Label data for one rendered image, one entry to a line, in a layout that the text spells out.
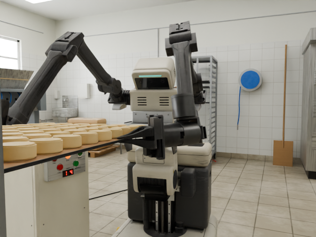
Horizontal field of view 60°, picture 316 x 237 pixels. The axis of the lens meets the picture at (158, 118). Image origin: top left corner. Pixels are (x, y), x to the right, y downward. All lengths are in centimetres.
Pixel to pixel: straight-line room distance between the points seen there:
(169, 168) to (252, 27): 424
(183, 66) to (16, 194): 115
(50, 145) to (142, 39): 560
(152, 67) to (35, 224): 97
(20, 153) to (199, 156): 141
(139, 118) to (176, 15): 447
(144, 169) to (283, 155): 379
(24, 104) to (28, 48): 569
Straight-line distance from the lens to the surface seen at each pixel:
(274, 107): 525
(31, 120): 240
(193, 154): 172
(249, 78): 513
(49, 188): 154
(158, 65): 143
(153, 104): 146
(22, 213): 164
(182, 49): 93
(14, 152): 39
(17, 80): 225
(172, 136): 63
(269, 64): 528
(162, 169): 147
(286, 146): 505
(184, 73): 86
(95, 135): 53
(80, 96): 658
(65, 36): 123
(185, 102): 67
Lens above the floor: 111
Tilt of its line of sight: 4 degrees down
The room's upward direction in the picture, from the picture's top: straight up
